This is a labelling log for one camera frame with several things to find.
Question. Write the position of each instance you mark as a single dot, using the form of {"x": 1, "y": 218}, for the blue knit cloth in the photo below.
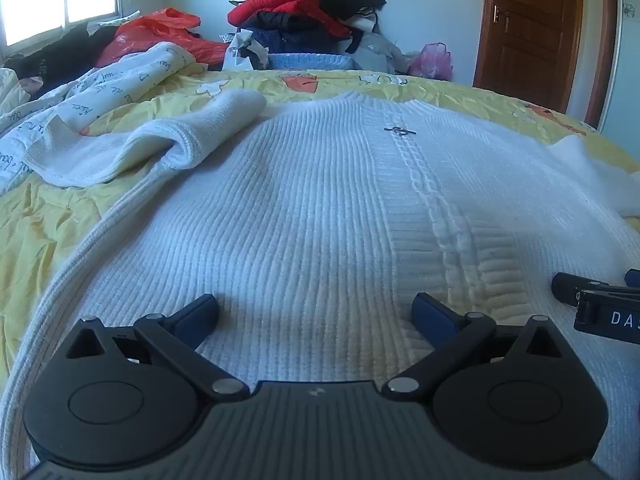
{"x": 310, "y": 61}

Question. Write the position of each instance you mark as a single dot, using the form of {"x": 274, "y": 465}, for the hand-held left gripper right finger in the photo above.
{"x": 431, "y": 314}

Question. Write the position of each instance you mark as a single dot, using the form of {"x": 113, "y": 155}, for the grey clothing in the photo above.
{"x": 375, "y": 50}

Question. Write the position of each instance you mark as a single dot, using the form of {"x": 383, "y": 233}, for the orange plastic bag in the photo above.
{"x": 145, "y": 35}

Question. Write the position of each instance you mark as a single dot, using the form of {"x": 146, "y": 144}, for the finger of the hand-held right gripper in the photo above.
{"x": 570, "y": 287}
{"x": 633, "y": 278}

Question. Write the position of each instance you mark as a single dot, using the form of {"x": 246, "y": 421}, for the red jacket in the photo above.
{"x": 285, "y": 0}

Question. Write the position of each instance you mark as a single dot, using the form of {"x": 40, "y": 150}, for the black puffer jacket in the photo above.
{"x": 285, "y": 21}

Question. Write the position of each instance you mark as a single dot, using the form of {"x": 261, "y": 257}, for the pink plastic bag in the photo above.
{"x": 432, "y": 62}

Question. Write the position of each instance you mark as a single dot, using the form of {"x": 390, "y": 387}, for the brown wooden door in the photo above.
{"x": 530, "y": 35}

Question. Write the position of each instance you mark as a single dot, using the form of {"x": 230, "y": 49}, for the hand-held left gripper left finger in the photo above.
{"x": 202, "y": 312}

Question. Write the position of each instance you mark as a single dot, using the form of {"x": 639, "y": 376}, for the white printed quilt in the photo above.
{"x": 75, "y": 91}

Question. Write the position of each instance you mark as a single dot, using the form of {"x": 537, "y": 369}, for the black cloth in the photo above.
{"x": 65, "y": 55}

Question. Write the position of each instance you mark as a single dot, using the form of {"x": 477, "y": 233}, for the white grey plastic bag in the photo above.
{"x": 240, "y": 55}

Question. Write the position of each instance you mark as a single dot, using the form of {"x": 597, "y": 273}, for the yellow printed bed cover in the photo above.
{"x": 55, "y": 225}

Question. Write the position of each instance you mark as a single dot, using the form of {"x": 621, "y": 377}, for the navy jacket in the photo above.
{"x": 300, "y": 42}

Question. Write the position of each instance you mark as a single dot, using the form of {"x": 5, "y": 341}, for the white knit sweater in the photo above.
{"x": 310, "y": 200}

